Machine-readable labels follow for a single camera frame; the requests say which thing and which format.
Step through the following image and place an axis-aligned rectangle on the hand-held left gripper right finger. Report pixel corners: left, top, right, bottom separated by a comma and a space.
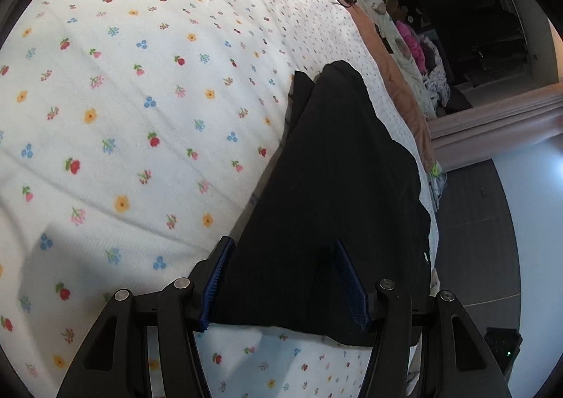
332, 240, 513, 398

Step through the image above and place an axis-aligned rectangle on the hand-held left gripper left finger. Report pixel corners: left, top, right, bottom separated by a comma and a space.
56, 236, 237, 398

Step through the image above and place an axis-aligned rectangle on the black button-up jacket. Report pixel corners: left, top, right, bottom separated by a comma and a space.
209, 59, 436, 348

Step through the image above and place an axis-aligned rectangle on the pile of clothes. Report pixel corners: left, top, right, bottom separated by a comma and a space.
369, 0, 436, 117

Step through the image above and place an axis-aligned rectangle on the black electronic box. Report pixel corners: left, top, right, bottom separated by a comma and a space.
484, 328, 523, 374

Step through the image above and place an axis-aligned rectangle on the white floral bedsheet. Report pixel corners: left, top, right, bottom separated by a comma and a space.
0, 0, 441, 398

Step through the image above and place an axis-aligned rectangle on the floral patterned garment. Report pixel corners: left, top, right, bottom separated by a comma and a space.
422, 64, 451, 106

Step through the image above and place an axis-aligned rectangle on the pink curtain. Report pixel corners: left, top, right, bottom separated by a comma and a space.
429, 82, 563, 172

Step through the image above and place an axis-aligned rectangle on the pink garment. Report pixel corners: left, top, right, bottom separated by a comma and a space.
396, 20, 425, 73

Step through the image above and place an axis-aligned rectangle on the dark plush toy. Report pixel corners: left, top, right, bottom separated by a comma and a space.
382, 0, 412, 23

